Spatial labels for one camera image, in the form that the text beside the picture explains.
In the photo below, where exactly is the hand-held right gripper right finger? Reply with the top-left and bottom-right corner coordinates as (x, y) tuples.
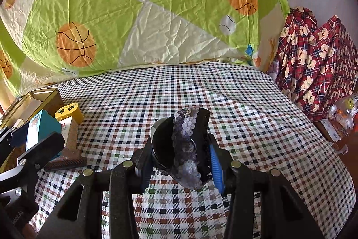
(205, 133), (318, 239)

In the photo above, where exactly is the cardboard box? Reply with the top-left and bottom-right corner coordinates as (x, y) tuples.
(316, 118), (350, 155)

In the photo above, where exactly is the black sequined hair clip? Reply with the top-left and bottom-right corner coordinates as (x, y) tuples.
(150, 106), (212, 191)

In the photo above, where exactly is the cork textured box white label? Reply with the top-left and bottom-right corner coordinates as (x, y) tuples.
(57, 118), (81, 150)

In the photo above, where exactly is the clear plastic bags pile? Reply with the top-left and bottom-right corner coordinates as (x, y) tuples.
(327, 95), (358, 141)

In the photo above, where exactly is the green cream ball-print bedsheet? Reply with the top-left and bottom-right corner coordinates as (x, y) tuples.
(0, 0), (290, 105)

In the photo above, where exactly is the dark brown flat comb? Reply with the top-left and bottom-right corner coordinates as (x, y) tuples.
(43, 148), (88, 171)

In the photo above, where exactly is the yellow face box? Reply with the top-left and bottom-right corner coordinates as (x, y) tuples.
(54, 103), (84, 125)

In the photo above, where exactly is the red plaid bear-print cloth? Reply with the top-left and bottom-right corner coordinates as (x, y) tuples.
(266, 6), (358, 123)

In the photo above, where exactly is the checkered tablecloth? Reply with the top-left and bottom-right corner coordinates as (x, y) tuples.
(17, 61), (357, 239)

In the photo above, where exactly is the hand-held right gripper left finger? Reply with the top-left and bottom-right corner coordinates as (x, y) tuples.
(42, 141), (154, 239)

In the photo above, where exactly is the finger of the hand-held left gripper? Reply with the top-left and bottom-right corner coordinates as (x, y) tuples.
(0, 122), (28, 148)
(0, 132), (66, 196)

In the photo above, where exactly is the teal box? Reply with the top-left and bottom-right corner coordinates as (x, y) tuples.
(25, 109), (62, 161)

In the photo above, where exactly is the gold metal tin box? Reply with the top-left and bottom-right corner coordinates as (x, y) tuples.
(0, 87), (66, 144)

